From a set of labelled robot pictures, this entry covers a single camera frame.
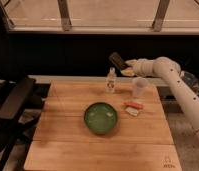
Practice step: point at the white and yellow gripper body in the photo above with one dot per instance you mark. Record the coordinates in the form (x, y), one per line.
(129, 71)

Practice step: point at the green bowl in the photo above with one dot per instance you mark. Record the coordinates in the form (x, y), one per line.
(100, 118)

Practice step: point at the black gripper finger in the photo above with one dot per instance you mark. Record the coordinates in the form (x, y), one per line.
(116, 59)

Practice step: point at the small white block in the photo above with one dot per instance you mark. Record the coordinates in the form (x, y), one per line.
(132, 111)

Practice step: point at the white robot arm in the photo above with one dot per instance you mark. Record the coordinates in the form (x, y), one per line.
(169, 71)

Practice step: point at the white metal window frame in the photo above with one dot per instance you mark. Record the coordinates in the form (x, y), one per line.
(151, 17)

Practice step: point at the translucent white cup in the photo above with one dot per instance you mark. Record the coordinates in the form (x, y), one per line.
(138, 86)

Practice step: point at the black office chair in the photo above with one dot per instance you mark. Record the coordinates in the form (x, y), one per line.
(11, 110)

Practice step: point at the small clear glass bottle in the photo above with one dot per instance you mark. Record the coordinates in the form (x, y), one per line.
(110, 80)

